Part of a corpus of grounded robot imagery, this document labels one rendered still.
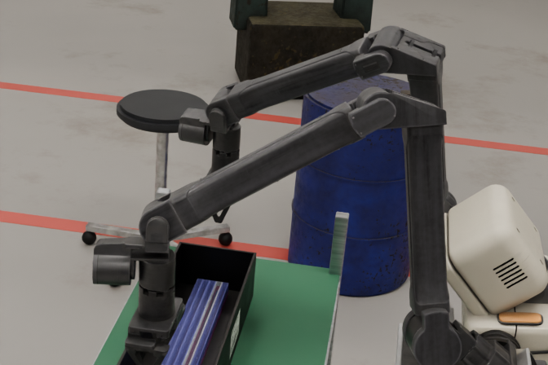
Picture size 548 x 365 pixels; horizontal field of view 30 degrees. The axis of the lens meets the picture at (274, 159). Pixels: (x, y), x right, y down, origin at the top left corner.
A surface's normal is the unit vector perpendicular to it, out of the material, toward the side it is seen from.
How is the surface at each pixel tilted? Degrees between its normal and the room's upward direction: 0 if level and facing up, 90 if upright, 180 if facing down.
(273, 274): 0
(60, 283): 0
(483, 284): 90
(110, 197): 0
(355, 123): 76
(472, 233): 42
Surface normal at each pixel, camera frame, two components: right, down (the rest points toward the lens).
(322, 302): 0.08, -0.91
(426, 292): -0.01, 0.00
